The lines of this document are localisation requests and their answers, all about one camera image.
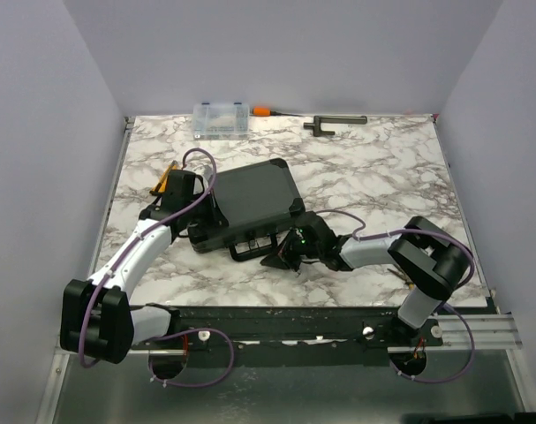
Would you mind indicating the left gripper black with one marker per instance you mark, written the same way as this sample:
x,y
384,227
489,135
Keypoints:
x,y
215,220

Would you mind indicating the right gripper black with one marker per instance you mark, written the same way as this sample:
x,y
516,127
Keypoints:
x,y
283,257

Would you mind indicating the black poker set case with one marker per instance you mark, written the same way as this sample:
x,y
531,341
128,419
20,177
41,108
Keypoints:
x,y
260,201

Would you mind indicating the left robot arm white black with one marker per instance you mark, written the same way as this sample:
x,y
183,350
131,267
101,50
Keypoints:
x,y
98,321

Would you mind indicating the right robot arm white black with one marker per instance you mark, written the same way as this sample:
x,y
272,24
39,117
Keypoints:
x,y
436,263

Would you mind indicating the yellow black utility knife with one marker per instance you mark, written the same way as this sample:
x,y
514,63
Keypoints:
x,y
159,188

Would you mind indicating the clear plastic organizer box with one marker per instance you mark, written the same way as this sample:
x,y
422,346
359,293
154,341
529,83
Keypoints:
x,y
220,120

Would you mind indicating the orange marker behind case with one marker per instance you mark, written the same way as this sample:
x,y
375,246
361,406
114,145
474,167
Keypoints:
x,y
267,112

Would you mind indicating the black T-shaped tool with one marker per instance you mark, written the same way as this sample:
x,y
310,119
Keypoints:
x,y
319,120

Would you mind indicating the yellow handled pliers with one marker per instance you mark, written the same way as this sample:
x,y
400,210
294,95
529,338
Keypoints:
x,y
398,273

